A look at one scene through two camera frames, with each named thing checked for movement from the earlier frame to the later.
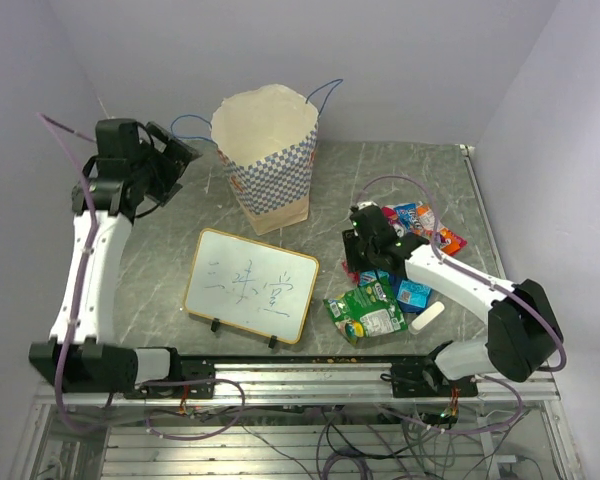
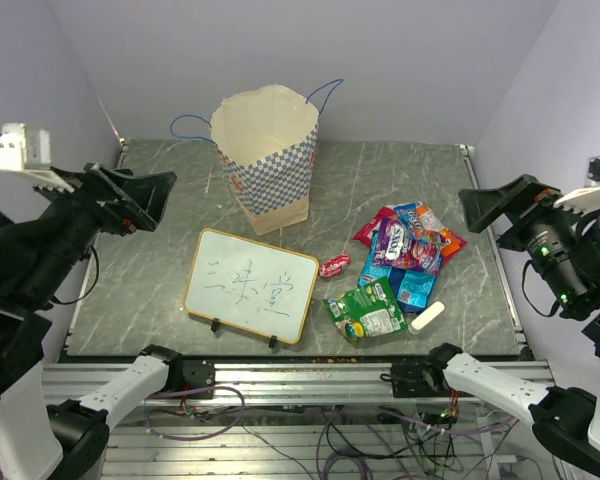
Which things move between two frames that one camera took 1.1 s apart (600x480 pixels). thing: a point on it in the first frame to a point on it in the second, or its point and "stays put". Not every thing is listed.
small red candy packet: [353, 276] to [333, 266]
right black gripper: [351, 240] to [523, 194]
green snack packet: [370, 310] stays put
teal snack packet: [413, 296] stays put
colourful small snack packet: [408, 215] stays put
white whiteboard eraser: [426, 318] stays put
